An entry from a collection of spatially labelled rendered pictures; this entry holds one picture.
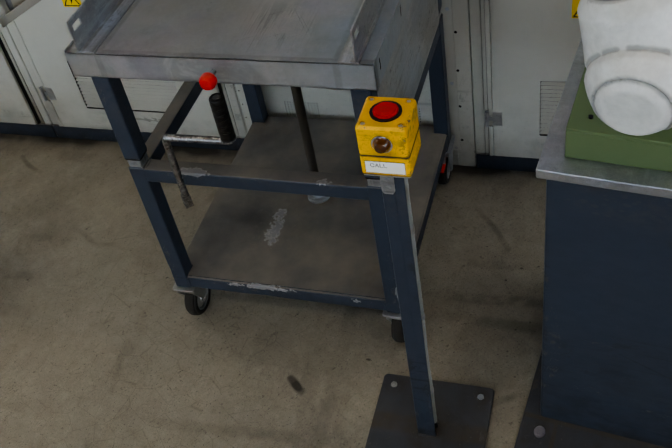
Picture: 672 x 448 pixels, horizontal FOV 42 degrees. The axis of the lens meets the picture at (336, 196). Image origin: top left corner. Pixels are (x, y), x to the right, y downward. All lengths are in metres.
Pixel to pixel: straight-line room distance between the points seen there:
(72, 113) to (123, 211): 0.42
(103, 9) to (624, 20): 1.05
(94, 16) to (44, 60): 1.04
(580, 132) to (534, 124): 0.99
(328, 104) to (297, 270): 0.60
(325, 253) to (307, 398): 0.35
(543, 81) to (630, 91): 1.14
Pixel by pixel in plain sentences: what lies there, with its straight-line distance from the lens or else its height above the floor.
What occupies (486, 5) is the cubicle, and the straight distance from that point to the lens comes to 2.22.
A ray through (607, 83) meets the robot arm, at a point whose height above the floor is 1.00.
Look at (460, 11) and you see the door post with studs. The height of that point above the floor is 0.52.
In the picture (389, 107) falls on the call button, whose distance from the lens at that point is 1.34.
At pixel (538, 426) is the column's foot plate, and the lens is 2.00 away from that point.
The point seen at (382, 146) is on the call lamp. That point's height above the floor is 0.88.
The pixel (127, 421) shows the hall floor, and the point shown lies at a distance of 2.20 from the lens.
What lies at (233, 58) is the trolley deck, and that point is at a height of 0.85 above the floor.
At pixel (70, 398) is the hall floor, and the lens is 2.30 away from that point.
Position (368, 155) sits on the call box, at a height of 0.84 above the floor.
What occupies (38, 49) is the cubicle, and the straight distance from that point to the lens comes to 2.83.
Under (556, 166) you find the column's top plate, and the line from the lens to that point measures 1.45.
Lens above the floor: 1.72
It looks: 43 degrees down
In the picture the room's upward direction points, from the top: 11 degrees counter-clockwise
